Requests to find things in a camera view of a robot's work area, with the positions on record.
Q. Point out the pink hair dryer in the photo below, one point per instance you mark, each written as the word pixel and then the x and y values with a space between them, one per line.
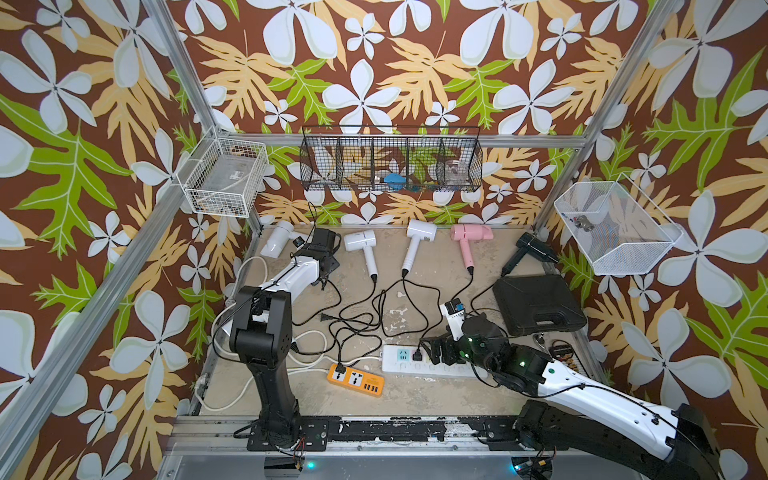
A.
pixel 464 235

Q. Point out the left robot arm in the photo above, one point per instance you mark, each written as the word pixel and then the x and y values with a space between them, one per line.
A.
pixel 261 334

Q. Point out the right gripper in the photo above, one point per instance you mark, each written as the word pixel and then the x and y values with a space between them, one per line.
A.
pixel 447 342

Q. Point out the orange power strip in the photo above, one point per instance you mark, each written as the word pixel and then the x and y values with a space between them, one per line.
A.
pixel 357 380

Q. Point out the white mesh basket right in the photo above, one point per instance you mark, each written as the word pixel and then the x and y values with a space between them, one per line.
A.
pixel 617 226

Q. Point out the white wire basket left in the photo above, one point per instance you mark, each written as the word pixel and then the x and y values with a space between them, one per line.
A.
pixel 222 175

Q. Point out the white multicolour power strip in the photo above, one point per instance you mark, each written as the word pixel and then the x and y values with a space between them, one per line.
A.
pixel 410 360

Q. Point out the black plastic tool case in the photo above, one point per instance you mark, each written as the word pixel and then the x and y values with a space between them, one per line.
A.
pixel 537 304

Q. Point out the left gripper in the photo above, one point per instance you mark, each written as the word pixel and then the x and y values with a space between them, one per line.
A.
pixel 333 262

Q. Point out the black wire basket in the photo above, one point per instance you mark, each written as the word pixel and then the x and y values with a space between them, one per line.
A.
pixel 390 158

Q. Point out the black hair dryer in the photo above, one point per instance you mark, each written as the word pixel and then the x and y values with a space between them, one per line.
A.
pixel 528 244

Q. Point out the black mounting rail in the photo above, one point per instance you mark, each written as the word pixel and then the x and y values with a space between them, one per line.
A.
pixel 408 430

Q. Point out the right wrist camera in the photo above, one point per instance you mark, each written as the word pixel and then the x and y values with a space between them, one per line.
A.
pixel 453 312

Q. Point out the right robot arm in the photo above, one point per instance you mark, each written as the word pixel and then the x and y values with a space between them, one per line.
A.
pixel 565 409

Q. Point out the large white hair dryer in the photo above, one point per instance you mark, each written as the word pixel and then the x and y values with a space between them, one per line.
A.
pixel 228 322

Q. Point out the ratchet wrench tool set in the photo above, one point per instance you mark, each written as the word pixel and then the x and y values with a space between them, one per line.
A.
pixel 562 351

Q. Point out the white hair dryer far left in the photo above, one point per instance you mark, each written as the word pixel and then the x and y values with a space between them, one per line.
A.
pixel 281 235

